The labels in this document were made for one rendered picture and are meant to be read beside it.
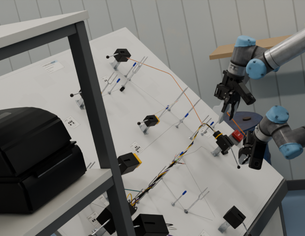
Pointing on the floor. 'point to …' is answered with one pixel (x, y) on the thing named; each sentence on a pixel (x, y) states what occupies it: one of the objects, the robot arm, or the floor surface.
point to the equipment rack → (25, 41)
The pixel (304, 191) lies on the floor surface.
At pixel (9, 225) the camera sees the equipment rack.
